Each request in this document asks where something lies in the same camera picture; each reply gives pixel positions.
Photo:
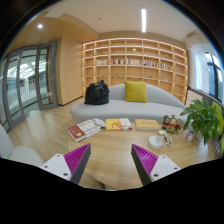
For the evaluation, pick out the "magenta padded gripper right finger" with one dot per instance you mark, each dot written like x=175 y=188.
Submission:
x=151 y=167

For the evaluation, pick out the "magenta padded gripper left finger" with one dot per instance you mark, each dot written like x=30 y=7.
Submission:
x=69 y=166

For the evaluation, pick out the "red and white open book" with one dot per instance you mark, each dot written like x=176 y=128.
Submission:
x=83 y=130

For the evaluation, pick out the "tan wooden box book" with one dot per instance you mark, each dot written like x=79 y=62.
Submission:
x=144 y=124

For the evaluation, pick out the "colourful figurine toys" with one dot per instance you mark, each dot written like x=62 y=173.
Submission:
x=171 y=124

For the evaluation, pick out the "small white cup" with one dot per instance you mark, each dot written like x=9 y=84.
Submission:
x=190 y=135

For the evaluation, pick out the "white crumpled tissue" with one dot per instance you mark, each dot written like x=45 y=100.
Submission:
x=100 y=122

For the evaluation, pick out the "yellow book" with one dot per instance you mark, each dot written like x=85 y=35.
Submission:
x=118 y=124

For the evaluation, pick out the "grey curved sofa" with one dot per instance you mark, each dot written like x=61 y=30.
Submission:
x=160 y=103

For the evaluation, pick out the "grey chair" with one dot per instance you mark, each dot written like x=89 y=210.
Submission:
x=21 y=154

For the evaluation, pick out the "green potted plant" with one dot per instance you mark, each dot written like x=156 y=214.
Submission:
x=202 y=118

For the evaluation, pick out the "yellow cushion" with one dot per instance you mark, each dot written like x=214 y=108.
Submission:
x=135 y=92

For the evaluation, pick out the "black backpack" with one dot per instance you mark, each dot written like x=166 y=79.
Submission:
x=97 y=93

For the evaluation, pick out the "grey glass door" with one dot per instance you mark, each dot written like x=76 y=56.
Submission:
x=27 y=81

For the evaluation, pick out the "white curtain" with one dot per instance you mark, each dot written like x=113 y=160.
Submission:
x=201 y=72

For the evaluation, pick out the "ceiling strip light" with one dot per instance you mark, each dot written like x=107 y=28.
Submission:
x=144 y=19

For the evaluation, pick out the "wooden wall bookshelf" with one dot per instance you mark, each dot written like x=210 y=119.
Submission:
x=117 y=60

